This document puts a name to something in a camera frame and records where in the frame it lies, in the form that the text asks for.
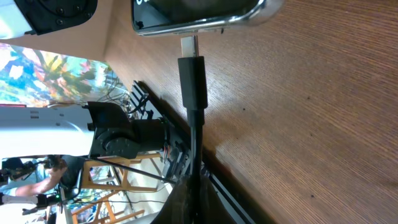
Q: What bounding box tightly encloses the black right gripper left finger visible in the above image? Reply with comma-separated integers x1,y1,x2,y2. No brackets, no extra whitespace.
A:
151,177,192,224

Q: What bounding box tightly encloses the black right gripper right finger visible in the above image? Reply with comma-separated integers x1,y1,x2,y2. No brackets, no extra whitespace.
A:
200,175,236,224

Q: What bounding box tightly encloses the black phone charger cable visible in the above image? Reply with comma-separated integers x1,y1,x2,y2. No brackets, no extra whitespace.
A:
177,35,209,224

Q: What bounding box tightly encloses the black smartphone silver frame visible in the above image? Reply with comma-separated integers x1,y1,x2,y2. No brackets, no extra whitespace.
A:
131,0,285,37

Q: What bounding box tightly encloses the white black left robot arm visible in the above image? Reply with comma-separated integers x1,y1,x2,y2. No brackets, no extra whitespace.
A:
1,0,169,159

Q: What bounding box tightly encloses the wooden chair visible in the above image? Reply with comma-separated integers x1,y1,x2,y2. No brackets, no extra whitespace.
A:
72,152,161,223

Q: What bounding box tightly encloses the seated person in background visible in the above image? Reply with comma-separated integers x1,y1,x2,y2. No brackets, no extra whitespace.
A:
0,154,86,215

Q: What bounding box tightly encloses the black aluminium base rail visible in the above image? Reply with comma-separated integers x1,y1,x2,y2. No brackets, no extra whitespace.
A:
132,81,262,224

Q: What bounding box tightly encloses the colourful wall painting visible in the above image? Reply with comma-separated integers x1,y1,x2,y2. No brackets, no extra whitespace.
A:
1,44,127,107

